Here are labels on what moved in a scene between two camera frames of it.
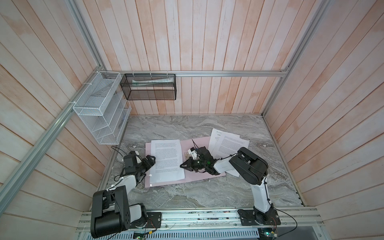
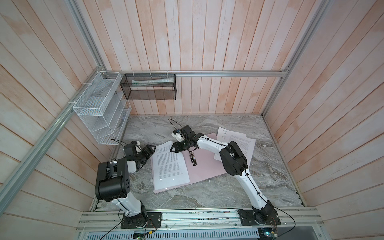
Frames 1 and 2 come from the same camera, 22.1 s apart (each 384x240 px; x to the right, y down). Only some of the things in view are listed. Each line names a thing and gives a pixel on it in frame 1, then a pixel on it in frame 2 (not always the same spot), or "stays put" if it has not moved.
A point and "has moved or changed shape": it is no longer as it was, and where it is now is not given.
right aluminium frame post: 324,4 stays put
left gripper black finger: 148,162 → 146,153
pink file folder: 186,144 has moved or changed shape
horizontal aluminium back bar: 231,73 stays put
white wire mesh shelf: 103,109 stays put
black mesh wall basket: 149,86 stays put
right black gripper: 189,166 → 176,147
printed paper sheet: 168,158 has moved or changed shape
